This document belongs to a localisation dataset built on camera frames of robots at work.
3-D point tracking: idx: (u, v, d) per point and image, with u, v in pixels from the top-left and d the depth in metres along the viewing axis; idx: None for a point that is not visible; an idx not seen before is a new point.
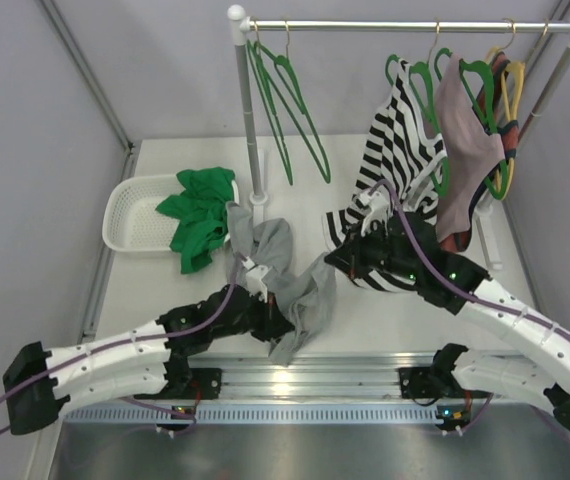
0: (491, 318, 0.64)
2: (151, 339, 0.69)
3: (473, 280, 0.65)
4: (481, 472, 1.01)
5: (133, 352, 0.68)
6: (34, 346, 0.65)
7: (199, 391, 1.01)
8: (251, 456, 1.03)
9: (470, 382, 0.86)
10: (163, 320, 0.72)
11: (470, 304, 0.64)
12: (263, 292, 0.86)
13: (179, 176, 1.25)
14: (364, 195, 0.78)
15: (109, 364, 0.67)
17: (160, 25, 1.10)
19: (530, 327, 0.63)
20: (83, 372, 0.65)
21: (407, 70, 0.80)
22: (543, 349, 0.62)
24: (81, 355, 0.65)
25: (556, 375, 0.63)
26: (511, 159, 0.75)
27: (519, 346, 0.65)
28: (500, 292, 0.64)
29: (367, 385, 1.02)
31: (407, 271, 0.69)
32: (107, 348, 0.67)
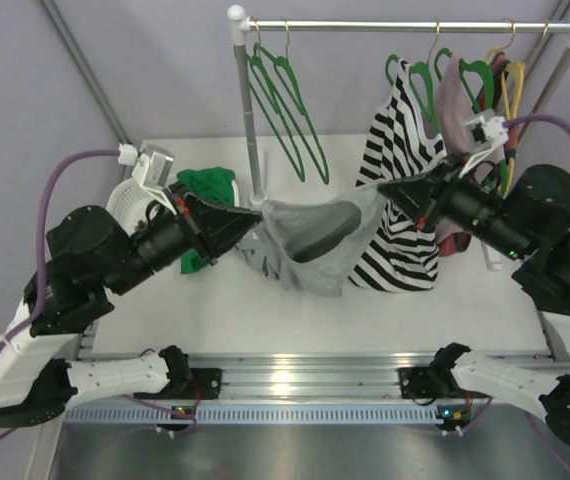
0: None
2: (19, 332, 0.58)
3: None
4: (480, 472, 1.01)
5: (16, 351, 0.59)
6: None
7: (199, 391, 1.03)
8: (251, 456, 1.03)
9: (468, 382, 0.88)
10: (27, 296, 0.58)
11: None
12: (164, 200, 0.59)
13: (179, 176, 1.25)
14: (492, 126, 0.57)
15: (9, 371, 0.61)
17: (160, 26, 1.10)
19: None
20: None
21: (408, 70, 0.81)
22: None
24: None
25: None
26: (511, 159, 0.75)
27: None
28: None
29: (366, 385, 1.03)
31: (510, 245, 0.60)
32: None
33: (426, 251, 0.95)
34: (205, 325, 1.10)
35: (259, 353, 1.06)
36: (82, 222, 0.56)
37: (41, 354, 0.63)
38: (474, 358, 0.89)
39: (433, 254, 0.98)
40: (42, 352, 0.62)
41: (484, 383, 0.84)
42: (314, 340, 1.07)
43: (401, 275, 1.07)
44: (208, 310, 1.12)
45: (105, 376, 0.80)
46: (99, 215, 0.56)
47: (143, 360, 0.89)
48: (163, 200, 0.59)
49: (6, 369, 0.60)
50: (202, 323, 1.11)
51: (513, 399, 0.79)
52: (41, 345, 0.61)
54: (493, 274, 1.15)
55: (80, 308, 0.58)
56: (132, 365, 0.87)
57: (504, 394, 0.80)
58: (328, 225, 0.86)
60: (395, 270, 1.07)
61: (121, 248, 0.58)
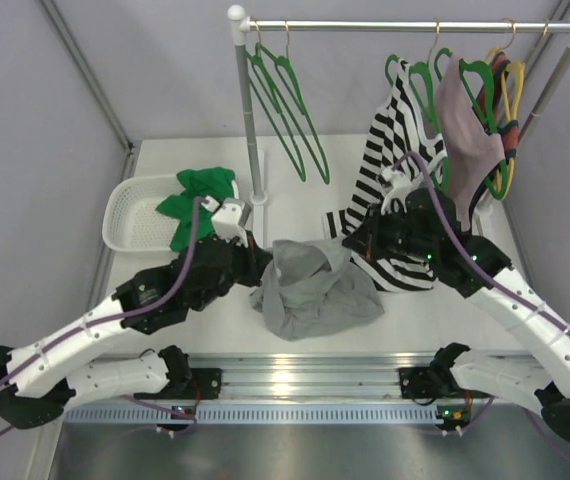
0: (502, 307, 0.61)
2: (105, 323, 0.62)
3: (492, 266, 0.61)
4: (480, 472, 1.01)
5: (89, 340, 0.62)
6: None
7: (199, 391, 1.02)
8: (251, 455, 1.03)
9: (466, 381, 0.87)
10: (119, 294, 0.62)
11: (487, 292, 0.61)
12: (241, 236, 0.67)
13: (179, 176, 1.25)
14: (386, 171, 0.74)
15: (69, 358, 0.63)
17: (161, 25, 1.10)
19: (543, 325, 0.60)
20: (41, 371, 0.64)
21: (408, 70, 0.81)
22: (551, 348, 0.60)
24: (36, 356, 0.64)
25: (556, 374, 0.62)
26: (512, 159, 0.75)
27: (522, 337, 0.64)
28: (520, 285, 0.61)
29: (366, 385, 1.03)
31: (424, 252, 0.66)
32: (61, 342, 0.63)
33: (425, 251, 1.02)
34: (205, 325, 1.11)
35: (259, 353, 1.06)
36: (201, 246, 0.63)
37: (97, 351, 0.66)
38: (473, 357, 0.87)
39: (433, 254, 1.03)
40: (99, 349, 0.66)
41: (482, 382, 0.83)
42: (313, 341, 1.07)
43: (401, 275, 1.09)
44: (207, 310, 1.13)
45: (105, 377, 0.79)
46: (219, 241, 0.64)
47: (143, 360, 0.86)
48: (241, 236, 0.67)
49: (67, 356, 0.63)
50: (202, 323, 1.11)
51: (511, 396, 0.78)
52: (110, 342, 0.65)
54: None
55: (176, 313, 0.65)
56: (132, 365, 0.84)
57: (503, 392, 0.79)
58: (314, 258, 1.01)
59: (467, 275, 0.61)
60: (395, 271, 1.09)
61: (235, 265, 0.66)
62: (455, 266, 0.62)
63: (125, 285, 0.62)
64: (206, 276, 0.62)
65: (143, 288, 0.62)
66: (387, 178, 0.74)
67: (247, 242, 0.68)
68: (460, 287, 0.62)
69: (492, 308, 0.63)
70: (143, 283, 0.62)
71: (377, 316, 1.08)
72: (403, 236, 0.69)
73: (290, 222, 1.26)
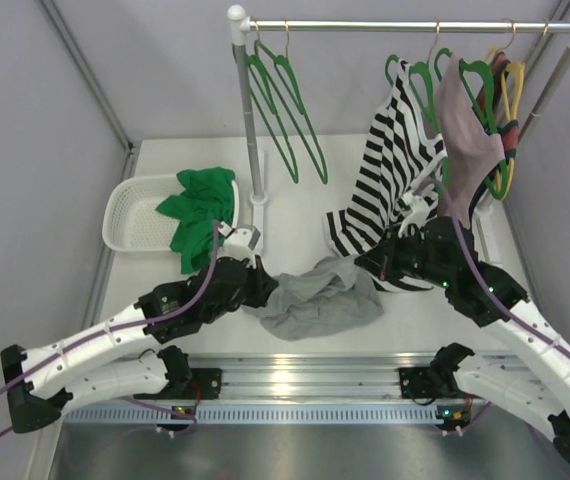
0: (519, 340, 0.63)
2: (129, 327, 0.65)
3: (508, 297, 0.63)
4: (480, 472, 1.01)
5: (110, 344, 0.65)
6: (8, 352, 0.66)
7: (199, 391, 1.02)
8: (251, 455, 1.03)
9: (469, 386, 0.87)
10: (143, 304, 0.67)
11: (505, 324, 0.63)
12: (251, 256, 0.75)
13: (179, 176, 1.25)
14: (406, 195, 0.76)
15: (88, 359, 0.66)
17: (161, 26, 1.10)
19: (558, 359, 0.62)
20: (59, 371, 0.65)
21: (407, 70, 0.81)
22: (566, 383, 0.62)
24: (55, 355, 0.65)
25: None
26: (512, 159, 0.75)
27: (538, 371, 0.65)
28: (536, 318, 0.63)
29: (366, 385, 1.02)
31: (440, 279, 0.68)
32: (83, 343, 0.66)
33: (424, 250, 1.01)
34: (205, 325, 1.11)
35: (259, 353, 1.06)
36: (219, 264, 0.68)
37: (112, 357, 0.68)
38: (478, 363, 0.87)
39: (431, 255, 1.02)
40: (114, 355, 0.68)
41: (487, 391, 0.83)
42: (312, 341, 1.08)
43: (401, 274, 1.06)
44: None
45: (102, 379, 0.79)
46: (234, 261, 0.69)
47: (142, 361, 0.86)
48: (250, 257, 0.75)
49: (87, 358, 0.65)
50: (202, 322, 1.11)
51: (517, 410, 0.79)
52: (128, 348, 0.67)
54: None
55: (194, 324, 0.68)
56: (130, 367, 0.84)
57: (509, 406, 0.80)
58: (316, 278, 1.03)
59: (483, 304, 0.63)
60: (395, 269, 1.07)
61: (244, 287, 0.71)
62: (473, 296, 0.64)
63: (149, 295, 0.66)
64: (224, 291, 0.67)
65: (165, 299, 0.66)
66: (407, 202, 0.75)
67: (255, 263, 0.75)
68: (476, 316, 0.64)
69: (510, 341, 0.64)
70: (165, 295, 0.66)
71: (377, 315, 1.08)
72: (419, 261, 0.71)
73: (290, 222, 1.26)
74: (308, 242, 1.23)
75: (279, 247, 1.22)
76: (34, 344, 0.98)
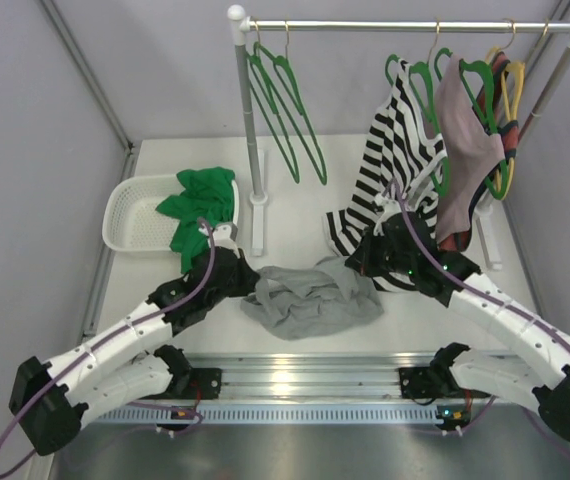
0: (475, 307, 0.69)
2: (149, 318, 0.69)
3: (462, 271, 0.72)
4: (480, 472, 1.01)
5: (135, 337, 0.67)
6: (30, 363, 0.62)
7: (199, 391, 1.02)
8: (252, 456, 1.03)
9: (466, 380, 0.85)
10: (154, 298, 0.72)
11: (458, 293, 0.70)
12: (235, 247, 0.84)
13: (179, 176, 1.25)
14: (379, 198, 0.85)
15: (115, 355, 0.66)
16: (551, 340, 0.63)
17: (161, 26, 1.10)
19: (512, 317, 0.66)
20: (91, 369, 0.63)
21: (407, 70, 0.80)
22: (521, 338, 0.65)
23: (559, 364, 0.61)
24: (84, 354, 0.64)
25: (536, 366, 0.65)
26: (512, 159, 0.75)
27: (502, 336, 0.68)
28: (489, 286, 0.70)
29: (366, 385, 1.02)
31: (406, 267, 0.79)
32: (107, 340, 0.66)
33: None
34: (205, 325, 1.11)
35: (260, 353, 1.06)
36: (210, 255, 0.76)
37: (133, 353, 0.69)
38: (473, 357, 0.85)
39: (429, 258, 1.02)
40: (134, 352, 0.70)
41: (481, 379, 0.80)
42: (313, 341, 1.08)
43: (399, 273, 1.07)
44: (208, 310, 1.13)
45: (110, 385, 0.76)
46: (222, 250, 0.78)
47: (142, 363, 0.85)
48: (235, 248, 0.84)
49: (117, 352, 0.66)
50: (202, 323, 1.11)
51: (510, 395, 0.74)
52: (147, 342, 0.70)
54: (493, 274, 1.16)
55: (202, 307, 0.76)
56: (134, 370, 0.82)
57: (501, 390, 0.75)
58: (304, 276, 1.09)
59: (441, 283, 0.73)
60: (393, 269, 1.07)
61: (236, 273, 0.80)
62: (433, 277, 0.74)
63: (157, 290, 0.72)
64: (222, 276, 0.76)
65: (173, 293, 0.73)
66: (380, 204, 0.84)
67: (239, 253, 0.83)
68: (438, 294, 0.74)
69: (468, 310, 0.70)
70: (172, 290, 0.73)
71: (377, 315, 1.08)
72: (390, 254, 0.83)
73: (290, 222, 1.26)
74: (308, 243, 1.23)
75: (279, 247, 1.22)
76: (34, 344, 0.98)
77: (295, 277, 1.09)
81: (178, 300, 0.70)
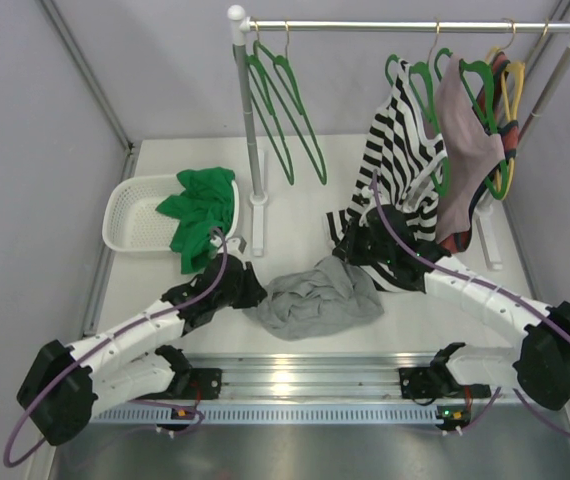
0: (445, 285, 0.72)
2: (168, 312, 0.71)
3: (435, 255, 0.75)
4: (480, 472, 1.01)
5: (153, 329, 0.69)
6: (53, 344, 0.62)
7: (199, 391, 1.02)
8: (251, 455, 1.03)
9: (463, 375, 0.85)
10: (167, 296, 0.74)
11: (430, 274, 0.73)
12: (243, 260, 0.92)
13: (179, 176, 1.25)
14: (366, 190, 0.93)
15: (135, 344, 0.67)
16: (515, 304, 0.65)
17: (161, 26, 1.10)
19: (477, 290, 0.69)
20: (112, 355, 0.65)
21: (407, 70, 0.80)
22: (488, 307, 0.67)
23: (522, 324, 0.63)
24: (106, 340, 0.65)
25: (507, 333, 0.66)
26: (511, 159, 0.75)
27: (473, 310, 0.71)
28: (458, 265, 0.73)
29: (366, 385, 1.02)
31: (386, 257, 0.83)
32: (125, 329, 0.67)
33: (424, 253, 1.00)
34: (206, 325, 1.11)
35: (259, 353, 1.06)
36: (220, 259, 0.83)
37: (145, 348, 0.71)
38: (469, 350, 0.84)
39: None
40: (148, 345, 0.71)
41: (476, 369, 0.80)
42: (312, 340, 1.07)
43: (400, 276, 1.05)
44: None
45: (118, 379, 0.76)
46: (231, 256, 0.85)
47: (144, 359, 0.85)
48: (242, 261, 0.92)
49: (136, 341, 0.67)
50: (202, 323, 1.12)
51: (501, 380, 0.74)
52: (162, 335, 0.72)
54: (493, 274, 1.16)
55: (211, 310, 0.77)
56: (135, 366, 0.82)
57: (494, 377, 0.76)
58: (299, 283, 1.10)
59: (417, 271, 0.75)
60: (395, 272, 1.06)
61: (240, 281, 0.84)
62: (409, 265, 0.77)
63: (170, 290, 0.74)
64: (230, 279, 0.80)
65: (185, 292, 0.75)
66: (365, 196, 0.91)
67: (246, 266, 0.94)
68: (415, 282, 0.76)
69: (440, 289, 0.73)
70: (184, 290, 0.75)
71: (377, 315, 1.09)
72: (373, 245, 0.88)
73: (290, 222, 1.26)
74: (308, 242, 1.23)
75: (279, 247, 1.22)
76: (34, 344, 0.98)
77: (291, 280, 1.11)
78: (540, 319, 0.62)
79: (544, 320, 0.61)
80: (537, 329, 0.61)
81: (190, 299, 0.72)
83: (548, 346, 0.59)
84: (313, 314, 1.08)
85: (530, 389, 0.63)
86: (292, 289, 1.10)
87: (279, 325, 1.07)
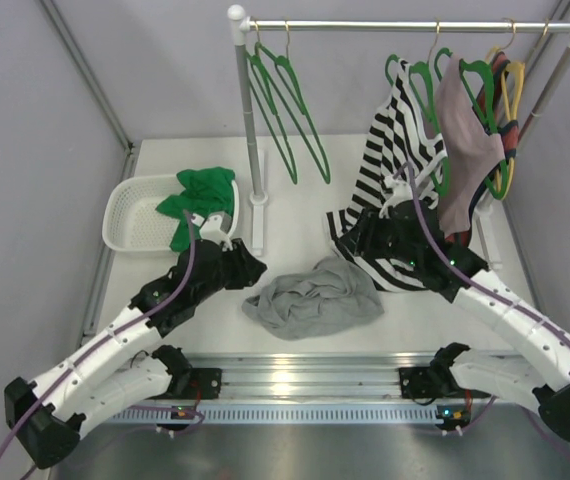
0: (482, 306, 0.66)
2: (133, 326, 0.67)
3: (471, 268, 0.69)
4: (479, 472, 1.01)
5: (119, 346, 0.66)
6: (15, 384, 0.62)
7: (199, 391, 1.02)
8: (252, 455, 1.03)
9: (466, 381, 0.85)
10: (137, 302, 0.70)
11: (466, 290, 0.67)
12: (226, 239, 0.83)
13: (179, 176, 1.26)
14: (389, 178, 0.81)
15: (99, 368, 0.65)
16: (559, 342, 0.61)
17: (161, 26, 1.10)
19: (519, 317, 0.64)
20: (76, 385, 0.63)
21: (407, 70, 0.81)
22: (528, 340, 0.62)
23: (566, 368, 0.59)
24: (68, 371, 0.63)
25: (542, 369, 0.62)
26: (511, 159, 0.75)
27: (507, 337, 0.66)
28: (497, 284, 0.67)
29: (366, 385, 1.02)
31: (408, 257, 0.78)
32: (90, 353, 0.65)
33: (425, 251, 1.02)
34: (206, 325, 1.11)
35: (259, 353, 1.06)
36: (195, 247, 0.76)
37: (118, 364, 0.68)
38: (473, 356, 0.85)
39: None
40: (121, 361, 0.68)
41: (482, 381, 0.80)
42: (312, 340, 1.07)
43: (401, 275, 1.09)
44: (208, 310, 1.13)
45: (108, 394, 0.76)
46: (206, 242, 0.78)
47: (140, 367, 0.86)
48: (225, 239, 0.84)
49: (101, 364, 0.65)
50: (202, 323, 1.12)
51: (510, 395, 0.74)
52: (135, 348, 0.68)
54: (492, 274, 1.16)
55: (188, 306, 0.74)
56: (129, 376, 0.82)
57: (502, 391, 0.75)
58: (299, 282, 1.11)
59: (447, 279, 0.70)
60: (395, 271, 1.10)
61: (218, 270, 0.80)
62: (437, 271, 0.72)
63: (139, 293, 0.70)
64: (206, 270, 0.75)
65: (156, 293, 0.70)
66: (390, 186, 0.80)
67: (230, 245, 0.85)
68: (443, 290, 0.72)
69: (475, 308, 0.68)
70: (155, 290, 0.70)
71: (377, 315, 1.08)
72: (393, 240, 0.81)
73: (290, 223, 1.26)
74: (308, 242, 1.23)
75: (278, 247, 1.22)
76: (34, 343, 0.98)
77: (291, 280, 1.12)
78: None
79: None
80: None
81: (161, 302, 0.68)
83: None
84: (313, 315, 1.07)
85: (548, 420, 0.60)
86: (292, 289, 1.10)
87: (278, 324, 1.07)
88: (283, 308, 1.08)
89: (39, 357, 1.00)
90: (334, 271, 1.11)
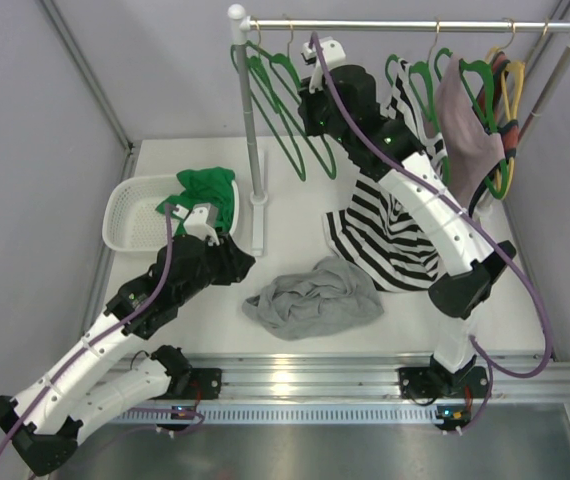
0: (409, 190, 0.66)
2: (106, 336, 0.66)
3: (405, 149, 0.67)
4: (477, 472, 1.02)
5: (94, 358, 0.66)
6: None
7: (199, 391, 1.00)
8: (252, 455, 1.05)
9: (444, 355, 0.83)
10: (111, 309, 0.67)
11: (395, 173, 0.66)
12: (212, 233, 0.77)
13: (179, 176, 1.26)
14: (306, 49, 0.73)
15: (77, 382, 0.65)
16: (469, 235, 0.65)
17: (161, 26, 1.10)
19: (441, 207, 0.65)
20: (55, 402, 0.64)
21: (407, 70, 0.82)
22: (444, 230, 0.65)
23: (469, 259, 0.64)
24: (45, 388, 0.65)
25: (445, 255, 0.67)
26: (512, 159, 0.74)
27: (423, 223, 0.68)
28: (428, 171, 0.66)
29: (366, 385, 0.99)
31: (339, 133, 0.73)
32: (67, 368, 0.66)
33: (426, 250, 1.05)
34: (206, 326, 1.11)
35: (260, 354, 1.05)
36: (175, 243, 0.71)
37: (104, 372, 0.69)
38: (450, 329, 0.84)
39: (433, 253, 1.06)
40: (104, 370, 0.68)
41: (449, 341, 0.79)
42: (312, 340, 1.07)
43: (401, 275, 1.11)
44: (208, 311, 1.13)
45: (107, 398, 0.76)
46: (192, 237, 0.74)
47: (140, 367, 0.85)
48: (212, 234, 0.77)
49: (77, 378, 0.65)
50: (202, 323, 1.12)
51: (454, 333, 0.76)
52: (115, 356, 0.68)
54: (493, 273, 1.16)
55: (171, 308, 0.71)
56: (128, 377, 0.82)
57: (451, 333, 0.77)
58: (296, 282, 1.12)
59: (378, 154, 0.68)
60: (395, 271, 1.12)
61: (203, 268, 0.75)
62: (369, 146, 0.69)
63: (116, 297, 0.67)
64: (190, 267, 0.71)
65: (133, 295, 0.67)
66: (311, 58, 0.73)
67: (217, 240, 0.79)
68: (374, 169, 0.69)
69: (400, 189, 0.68)
70: (132, 292, 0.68)
71: (377, 315, 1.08)
72: (325, 113, 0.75)
73: (291, 223, 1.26)
74: (308, 242, 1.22)
75: (278, 246, 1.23)
76: (33, 344, 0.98)
77: (291, 280, 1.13)
78: (484, 257, 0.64)
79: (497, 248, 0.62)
80: (481, 269, 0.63)
81: (140, 306, 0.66)
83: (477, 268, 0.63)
84: (313, 317, 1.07)
85: (434, 298, 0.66)
86: (292, 289, 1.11)
87: (278, 325, 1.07)
88: (285, 310, 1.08)
89: (40, 357, 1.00)
90: (334, 271, 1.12)
